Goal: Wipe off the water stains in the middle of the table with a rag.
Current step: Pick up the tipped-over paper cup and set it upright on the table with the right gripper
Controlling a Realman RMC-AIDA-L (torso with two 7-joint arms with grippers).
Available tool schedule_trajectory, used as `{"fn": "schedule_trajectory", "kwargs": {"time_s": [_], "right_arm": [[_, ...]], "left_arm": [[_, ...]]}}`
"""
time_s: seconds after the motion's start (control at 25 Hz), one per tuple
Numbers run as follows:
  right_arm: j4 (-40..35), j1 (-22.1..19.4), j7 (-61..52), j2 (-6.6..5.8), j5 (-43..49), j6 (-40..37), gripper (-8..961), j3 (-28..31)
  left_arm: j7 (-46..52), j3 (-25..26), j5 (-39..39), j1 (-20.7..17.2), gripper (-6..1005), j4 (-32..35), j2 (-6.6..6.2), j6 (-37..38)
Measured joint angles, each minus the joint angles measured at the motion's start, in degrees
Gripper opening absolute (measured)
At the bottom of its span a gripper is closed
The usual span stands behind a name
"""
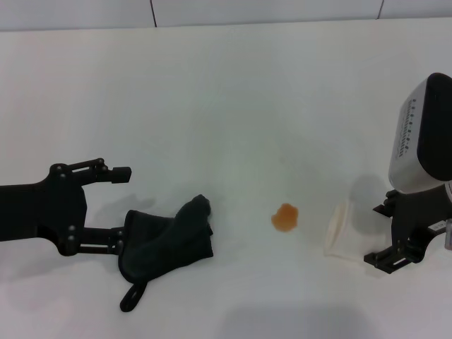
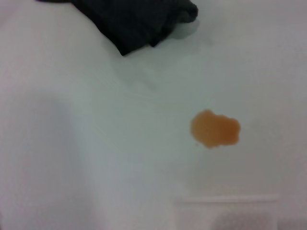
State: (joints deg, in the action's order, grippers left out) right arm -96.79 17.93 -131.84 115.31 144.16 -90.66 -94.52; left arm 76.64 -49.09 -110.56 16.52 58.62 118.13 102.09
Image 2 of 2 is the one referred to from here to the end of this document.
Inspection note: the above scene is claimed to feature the dark blue rag with loop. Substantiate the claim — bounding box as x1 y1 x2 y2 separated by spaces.
35 0 199 57

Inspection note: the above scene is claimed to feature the white paper cup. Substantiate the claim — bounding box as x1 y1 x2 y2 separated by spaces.
172 194 281 230

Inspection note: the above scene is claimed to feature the orange liquid stain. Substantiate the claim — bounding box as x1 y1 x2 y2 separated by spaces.
190 109 242 150

